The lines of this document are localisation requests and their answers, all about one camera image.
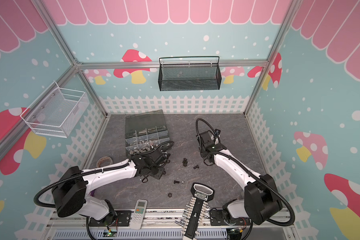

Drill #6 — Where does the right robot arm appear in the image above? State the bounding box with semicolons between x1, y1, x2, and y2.
195;118;296;227

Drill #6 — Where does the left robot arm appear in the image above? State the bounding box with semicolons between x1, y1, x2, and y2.
34;141;175;226

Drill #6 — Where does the grey plastic organizer box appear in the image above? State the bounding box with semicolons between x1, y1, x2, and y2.
125;110;170;156

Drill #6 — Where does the brown tape roll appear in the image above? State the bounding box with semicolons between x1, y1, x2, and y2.
97;156;114;168

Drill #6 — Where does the white remote control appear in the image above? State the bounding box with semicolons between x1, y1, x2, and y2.
130;200;148;230

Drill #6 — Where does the black socket wrench rack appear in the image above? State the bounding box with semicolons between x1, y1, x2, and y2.
175;183;215;240

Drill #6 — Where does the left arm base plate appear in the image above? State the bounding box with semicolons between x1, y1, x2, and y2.
89;210;132;227

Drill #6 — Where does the black mesh wall basket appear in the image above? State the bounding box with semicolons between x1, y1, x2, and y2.
158;56;222;92

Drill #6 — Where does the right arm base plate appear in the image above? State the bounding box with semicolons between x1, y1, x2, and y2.
209;208;251;226

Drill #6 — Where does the white wire wall basket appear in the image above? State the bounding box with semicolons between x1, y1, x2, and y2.
20;82;90;138

